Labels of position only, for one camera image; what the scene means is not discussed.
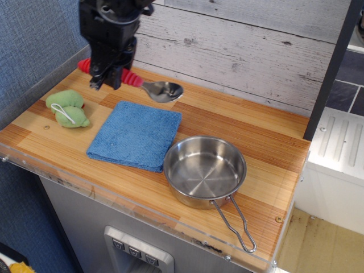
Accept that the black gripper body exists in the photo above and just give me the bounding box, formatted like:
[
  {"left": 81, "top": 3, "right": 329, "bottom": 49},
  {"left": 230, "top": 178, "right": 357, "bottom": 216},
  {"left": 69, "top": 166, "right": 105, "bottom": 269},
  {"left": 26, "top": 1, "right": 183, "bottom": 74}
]
[{"left": 79, "top": 1, "right": 141, "bottom": 65}]

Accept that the dark grey right post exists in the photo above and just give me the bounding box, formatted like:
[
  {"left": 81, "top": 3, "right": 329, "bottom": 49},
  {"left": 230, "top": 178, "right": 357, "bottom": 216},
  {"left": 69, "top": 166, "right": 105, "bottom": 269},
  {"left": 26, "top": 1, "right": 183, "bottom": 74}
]
[{"left": 303, "top": 0, "right": 363, "bottom": 141}]

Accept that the blue folded cloth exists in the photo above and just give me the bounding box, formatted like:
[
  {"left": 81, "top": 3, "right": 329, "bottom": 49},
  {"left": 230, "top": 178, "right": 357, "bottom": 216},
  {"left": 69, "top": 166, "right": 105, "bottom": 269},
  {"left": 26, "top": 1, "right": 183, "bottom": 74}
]
[{"left": 86, "top": 101, "right": 182, "bottom": 172}]

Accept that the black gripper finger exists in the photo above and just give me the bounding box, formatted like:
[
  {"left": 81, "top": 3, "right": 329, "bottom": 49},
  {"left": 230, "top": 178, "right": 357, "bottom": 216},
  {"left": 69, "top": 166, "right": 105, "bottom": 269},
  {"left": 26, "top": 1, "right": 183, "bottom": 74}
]
[
  {"left": 89, "top": 73, "right": 110, "bottom": 91},
  {"left": 104, "top": 65, "right": 123, "bottom": 90}
]

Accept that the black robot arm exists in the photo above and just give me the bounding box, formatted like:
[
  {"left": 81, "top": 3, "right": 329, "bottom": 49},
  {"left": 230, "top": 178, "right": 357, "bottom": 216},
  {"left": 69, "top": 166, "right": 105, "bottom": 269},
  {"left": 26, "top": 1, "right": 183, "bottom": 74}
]
[{"left": 79, "top": 0, "right": 154, "bottom": 90}]

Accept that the red handled metal spoon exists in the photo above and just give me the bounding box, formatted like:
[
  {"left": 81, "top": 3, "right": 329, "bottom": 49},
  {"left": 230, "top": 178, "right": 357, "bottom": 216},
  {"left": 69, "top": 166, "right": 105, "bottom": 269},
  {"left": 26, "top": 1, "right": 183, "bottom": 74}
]
[{"left": 78, "top": 57, "right": 184, "bottom": 103}]

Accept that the green plush toy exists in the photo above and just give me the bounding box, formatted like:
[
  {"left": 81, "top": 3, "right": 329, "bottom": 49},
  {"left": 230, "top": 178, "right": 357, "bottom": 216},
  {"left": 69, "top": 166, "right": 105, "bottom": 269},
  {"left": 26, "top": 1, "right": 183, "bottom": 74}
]
[{"left": 45, "top": 89, "right": 90, "bottom": 128}]

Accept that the yellow black object corner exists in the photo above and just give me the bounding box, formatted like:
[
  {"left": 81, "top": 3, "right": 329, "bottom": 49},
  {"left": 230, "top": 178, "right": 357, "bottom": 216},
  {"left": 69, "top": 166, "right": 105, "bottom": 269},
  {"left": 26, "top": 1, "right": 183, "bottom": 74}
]
[{"left": 1, "top": 243, "right": 35, "bottom": 273}]

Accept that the white ribbed appliance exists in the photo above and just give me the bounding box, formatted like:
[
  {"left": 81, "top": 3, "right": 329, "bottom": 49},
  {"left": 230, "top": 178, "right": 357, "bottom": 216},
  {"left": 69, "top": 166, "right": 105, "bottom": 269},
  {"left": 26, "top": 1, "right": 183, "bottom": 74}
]
[{"left": 295, "top": 107, "right": 363, "bottom": 233}]

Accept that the clear acrylic edge guard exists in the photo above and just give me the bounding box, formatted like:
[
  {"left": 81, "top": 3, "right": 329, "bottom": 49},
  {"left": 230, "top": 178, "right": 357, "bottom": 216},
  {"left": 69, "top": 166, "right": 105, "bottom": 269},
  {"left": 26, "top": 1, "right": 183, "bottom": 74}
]
[{"left": 1, "top": 136, "right": 310, "bottom": 272}]

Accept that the grey toy dispenser panel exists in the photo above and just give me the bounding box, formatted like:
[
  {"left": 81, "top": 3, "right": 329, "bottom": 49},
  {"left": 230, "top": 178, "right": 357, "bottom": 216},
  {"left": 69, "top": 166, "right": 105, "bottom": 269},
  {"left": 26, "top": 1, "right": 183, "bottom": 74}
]
[{"left": 104, "top": 226, "right": 175, "bottom": 272}]

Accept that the steel pan with wire handle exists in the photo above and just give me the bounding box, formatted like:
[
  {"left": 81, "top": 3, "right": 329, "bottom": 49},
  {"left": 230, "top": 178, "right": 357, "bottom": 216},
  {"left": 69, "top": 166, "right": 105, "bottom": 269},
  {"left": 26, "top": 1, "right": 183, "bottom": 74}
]
[{"left": 163, "top": 135, "right": 257, "bottom": 253}]

